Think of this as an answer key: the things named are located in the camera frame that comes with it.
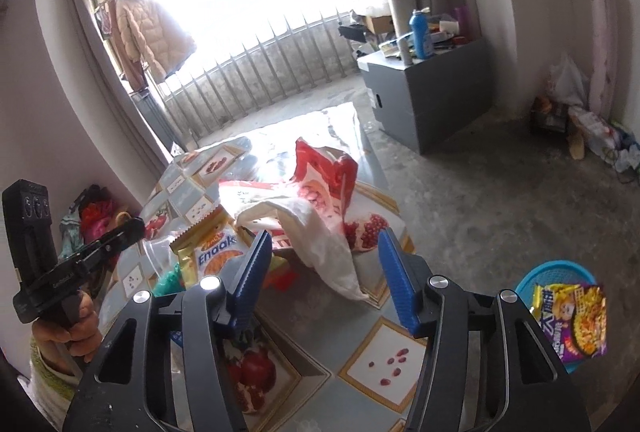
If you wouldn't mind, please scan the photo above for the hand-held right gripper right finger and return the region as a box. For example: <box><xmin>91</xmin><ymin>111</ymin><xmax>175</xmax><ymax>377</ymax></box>
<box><xmin>377</xmin><ymin>228</ymin><xmax>593</xmax><ymax>432</ymax></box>

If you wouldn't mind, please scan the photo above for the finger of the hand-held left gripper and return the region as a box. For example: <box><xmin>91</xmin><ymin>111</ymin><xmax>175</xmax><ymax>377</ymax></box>
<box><xmin>75</xmin><ymin>217</ymin><xmax>147</xmax><ymax>273</ymax></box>

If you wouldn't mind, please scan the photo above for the grey cabinet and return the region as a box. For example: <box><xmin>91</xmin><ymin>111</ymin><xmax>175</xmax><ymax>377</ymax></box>
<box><xmin>357</xmin><ymin>37</ymin><xmax>493</xmax><ymax>155</ymax></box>

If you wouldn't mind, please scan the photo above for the orange snack packet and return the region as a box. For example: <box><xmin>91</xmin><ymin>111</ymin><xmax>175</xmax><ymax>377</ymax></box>
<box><xmin>170</xmin><ymin>207</ymin><xmax>261</xmax><ymax>289</ymax></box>

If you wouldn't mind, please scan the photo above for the red and white plastic bag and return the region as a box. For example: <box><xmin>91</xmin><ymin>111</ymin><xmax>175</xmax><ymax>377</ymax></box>
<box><xmin>220</xmin><ymin>137</ymin><xmax>361</xmax><ymax>253</ymax></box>

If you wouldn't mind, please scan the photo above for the person's left hand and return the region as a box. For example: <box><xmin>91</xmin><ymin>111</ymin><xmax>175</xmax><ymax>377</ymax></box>
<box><xmin>31</xmin><ymin>291</ymin><xmax>104</xmax><ymax>364</ymax></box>

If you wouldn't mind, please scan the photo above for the blue plastic basket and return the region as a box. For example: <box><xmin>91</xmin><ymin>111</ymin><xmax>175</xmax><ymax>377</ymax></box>
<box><xmin>515</xmin><ymin>259</ymin><xmax>596</xmax><ymax>375</ymax></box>

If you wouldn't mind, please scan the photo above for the pink padded coat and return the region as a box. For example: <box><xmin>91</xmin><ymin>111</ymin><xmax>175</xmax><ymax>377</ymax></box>
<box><xmin>112</xmin><ymin>0</ymin><xmax>198</xmax><ymax>85</ymax></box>

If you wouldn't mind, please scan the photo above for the pile of floor clutter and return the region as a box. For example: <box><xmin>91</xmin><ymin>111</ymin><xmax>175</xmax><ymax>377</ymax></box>
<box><xmin>530</xmin><ymin>94</ymin><xmax>640</xmax><ymax>173</ymax></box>

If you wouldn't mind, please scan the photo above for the pomegranate print tablecloth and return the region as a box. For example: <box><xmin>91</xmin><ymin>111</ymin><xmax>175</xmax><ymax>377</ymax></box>
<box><xmin>97</xmin><ymin>104</ymin><xmax>436</xmax><ymax>432</ymax></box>

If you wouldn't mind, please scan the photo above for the purple noodle packet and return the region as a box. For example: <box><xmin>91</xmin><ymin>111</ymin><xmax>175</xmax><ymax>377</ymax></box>
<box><xmin>531</xmin><ymin>283</ymin><xmax>608</xmax><ymax>360</ymax></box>

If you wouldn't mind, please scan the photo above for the red snack packet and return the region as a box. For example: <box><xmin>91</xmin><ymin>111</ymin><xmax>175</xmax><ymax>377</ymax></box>
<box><xmin>260</xmin><ymin>232</ymin><xmax>301</xmax><ymax>289</ymax></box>

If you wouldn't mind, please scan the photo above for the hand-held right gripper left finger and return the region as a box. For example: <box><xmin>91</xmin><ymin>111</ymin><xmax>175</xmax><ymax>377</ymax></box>
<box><xmin>62</xmin><ymin>229</ymin><xmax>273</xmax><ymax>432</ymax></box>

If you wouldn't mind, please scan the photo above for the clutter on cabinet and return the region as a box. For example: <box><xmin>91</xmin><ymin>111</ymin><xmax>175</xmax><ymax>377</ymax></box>
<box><xmin>340</xmin><ymin>7</ymin><xmax>476</xmax><ymax>59</ymax></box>

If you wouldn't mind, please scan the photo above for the white tissue paper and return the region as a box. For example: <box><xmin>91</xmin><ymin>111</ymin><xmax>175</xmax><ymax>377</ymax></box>
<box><xmin>235</xmin><ymin>197</ymin><xmax>371</xmax><ymax>303</ymax></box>

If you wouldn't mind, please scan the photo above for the pink board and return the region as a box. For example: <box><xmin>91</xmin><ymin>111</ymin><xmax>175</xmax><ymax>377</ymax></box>
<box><xmin>585</xmin><ymin>0</ymin><xmax>628</xmax><ymax>118</ymax></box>

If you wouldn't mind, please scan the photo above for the colourful clothes heap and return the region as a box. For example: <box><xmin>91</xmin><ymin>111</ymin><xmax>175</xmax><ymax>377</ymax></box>
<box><xmin>60</xmin><ymin>184</ymin><xmax>136</xmax><ymax>258</ymax></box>

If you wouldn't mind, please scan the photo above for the green plastic wrapper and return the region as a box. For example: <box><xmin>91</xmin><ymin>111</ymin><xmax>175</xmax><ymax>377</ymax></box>
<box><xmin>152</xmin><ymin>262</ymin><xmax>187</xmax><ymax>298</ymax></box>

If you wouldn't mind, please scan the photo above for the blue bottle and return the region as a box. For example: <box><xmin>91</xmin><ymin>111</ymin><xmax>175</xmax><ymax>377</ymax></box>
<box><xmin>409</xmin><ymin>8</ymin><xmax>435</xmax><ymax>60</ymax></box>

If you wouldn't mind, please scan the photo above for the grey metal box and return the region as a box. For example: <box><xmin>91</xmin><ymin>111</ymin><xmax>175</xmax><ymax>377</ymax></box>
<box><xmin>132</xmin><ymin>89</ymin><xmax>186</xmax><ymax>153</ymax></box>

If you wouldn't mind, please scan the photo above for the metal balcony railing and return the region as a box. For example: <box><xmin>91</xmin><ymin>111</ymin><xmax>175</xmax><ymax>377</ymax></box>
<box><xmin>150</xmin><ymin>12</ymin><xmax>361</xmax><ymax>148</ymax></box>

